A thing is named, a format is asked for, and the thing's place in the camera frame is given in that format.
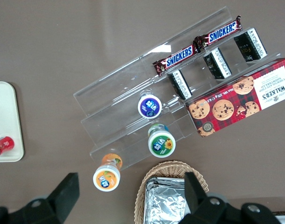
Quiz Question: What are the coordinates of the red Walkers shortbread box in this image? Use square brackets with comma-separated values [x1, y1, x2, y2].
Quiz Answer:
[185, 57, 285, 138]

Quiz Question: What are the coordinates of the clear acrylic tiered stand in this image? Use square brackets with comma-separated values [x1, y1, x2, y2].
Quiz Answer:
[72, 6, 282, 171]

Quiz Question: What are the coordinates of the silver foil packet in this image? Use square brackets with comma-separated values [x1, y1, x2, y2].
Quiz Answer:
[146, 176, 185, 187]
[144, 184, 192, 224]

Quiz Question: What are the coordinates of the white plastic tray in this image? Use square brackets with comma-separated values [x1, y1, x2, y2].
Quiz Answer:
[0, 81, 25, 163]

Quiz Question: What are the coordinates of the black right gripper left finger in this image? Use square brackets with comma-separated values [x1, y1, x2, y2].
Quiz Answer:
[0, 172, 80, 224]

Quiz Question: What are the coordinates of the Snickers chocolate bar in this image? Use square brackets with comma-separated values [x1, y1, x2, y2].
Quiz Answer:
[193, 15, 243, 50]
[152, 44, 201, 77]

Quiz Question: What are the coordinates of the green lid gum bottle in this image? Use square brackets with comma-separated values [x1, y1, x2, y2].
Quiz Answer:
[147, 123, 177, 158]

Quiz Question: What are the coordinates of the black white chocolate box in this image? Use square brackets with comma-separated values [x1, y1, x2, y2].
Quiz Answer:
[233, 27, 268, 64]
[203, 46, 233, 80]
[167, 69, 193, 101]

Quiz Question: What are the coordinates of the tan oval wicker basket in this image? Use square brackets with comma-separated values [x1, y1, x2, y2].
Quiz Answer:
[134, 160, 210, 224]

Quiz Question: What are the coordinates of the orange lid gum bottle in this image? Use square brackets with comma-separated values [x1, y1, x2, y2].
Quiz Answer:
[93, 153, 123, 192]

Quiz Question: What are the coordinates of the small red drink bottle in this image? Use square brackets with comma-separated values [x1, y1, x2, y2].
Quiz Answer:
[0, 136, 15, 161]

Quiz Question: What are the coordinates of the purple lid gum bottle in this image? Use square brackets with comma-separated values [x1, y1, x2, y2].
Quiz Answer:
[137, 91, 163, 120]

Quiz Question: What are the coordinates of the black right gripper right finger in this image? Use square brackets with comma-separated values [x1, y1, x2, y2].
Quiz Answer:
[177, 171, 244, 224]

